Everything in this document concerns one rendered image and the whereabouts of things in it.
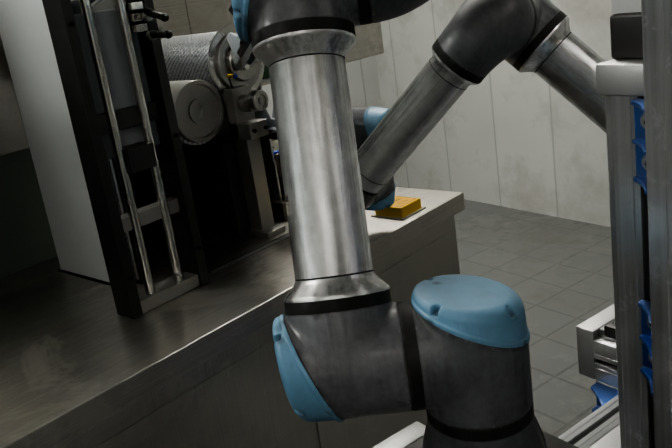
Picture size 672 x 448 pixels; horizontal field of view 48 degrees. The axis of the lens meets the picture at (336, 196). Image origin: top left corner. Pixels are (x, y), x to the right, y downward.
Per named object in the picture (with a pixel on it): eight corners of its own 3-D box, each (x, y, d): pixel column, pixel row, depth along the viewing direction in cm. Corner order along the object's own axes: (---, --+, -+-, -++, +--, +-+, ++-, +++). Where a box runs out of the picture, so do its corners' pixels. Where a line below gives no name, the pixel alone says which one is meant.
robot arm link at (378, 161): (536, 22, 105) (345, 245, 130) (550, 14, 114) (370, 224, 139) (474, -31, 106) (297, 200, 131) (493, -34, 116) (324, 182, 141)
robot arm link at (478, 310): (548, 423, 76) (538, 301, 72) (416, 439, 77) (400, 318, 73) (520, 365, 88) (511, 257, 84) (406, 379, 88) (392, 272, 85)
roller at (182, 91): (181, 149, 142) (168, 86, 138) (107, 145, 158) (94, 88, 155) (229, 134, 150) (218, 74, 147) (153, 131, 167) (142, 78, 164)
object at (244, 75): (263, 67, 154) (241, 87, 149) (257, 67, 155) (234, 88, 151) (247, 35, 150) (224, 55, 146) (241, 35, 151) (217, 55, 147)
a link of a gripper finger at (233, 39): (224, 50, 149) (244, 17, 143) (240, 72, 147) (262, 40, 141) (212, 52, 146) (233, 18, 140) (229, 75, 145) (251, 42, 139)
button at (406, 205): (402, 219, 152) (401, 207, 151) (375, 216, 156) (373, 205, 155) (422, 208, 156) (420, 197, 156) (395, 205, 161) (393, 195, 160)
